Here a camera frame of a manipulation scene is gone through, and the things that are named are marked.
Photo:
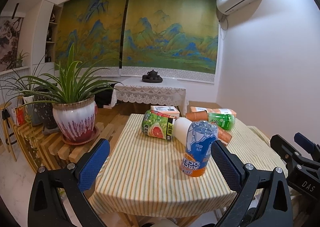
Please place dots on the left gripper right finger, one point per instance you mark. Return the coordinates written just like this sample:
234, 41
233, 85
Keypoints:
262, 197

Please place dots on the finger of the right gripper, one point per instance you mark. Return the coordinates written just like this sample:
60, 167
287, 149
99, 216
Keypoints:
308, 146
290, 155

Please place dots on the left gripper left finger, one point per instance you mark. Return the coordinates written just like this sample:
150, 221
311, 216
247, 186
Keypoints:
45, 204

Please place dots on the blue orange plastic bottle cup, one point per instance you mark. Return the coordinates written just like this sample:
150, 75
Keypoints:
200, 136

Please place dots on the front orange paper cup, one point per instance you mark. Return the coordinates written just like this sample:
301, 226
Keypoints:
224, 136

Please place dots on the orange paper cup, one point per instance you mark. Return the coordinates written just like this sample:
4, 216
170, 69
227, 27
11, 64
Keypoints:
224, 136
197, 116

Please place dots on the green tea bottle cup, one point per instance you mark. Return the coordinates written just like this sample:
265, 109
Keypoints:
225, 121

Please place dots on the rear orange paper cup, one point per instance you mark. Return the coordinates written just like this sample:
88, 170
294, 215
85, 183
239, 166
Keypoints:
197, 116

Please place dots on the white paper cup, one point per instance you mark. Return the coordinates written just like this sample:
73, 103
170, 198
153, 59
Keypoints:
180, 129

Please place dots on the green grapefruit drink cup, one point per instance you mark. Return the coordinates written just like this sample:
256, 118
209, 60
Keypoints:
158, 125

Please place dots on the wooden slatted plant stand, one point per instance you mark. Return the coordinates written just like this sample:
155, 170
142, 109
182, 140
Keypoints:
52, 152

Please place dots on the wooden stool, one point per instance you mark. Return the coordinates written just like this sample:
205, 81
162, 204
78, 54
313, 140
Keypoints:
8, 129

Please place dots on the white red ceramic plant pot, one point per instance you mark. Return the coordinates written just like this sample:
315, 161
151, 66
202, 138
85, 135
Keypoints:
76, 120

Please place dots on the dark speckled plant pot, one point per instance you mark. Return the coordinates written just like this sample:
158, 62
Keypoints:
44, 110

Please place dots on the striped tablecloth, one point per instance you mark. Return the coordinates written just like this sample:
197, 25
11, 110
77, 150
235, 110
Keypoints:
142, 177

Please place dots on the black bag on bench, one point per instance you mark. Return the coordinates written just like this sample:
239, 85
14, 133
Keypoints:
103, 96

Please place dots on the white orange carton box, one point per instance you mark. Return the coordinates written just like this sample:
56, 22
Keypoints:
169, 110

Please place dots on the green spider plant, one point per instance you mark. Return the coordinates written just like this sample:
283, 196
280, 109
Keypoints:
76, 82

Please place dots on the white lace tablecloth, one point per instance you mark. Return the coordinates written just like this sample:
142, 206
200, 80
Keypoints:
170, 92

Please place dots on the black teapot set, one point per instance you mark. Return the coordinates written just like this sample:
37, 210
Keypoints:
152, 77

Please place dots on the wooden shelf niche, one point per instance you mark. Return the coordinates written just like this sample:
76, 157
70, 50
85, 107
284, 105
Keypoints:
51, 38

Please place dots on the green landscape mural painting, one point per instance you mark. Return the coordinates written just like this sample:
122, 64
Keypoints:
169, 34

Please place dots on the ink painting wall scroll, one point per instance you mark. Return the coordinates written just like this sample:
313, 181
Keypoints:
9, 36

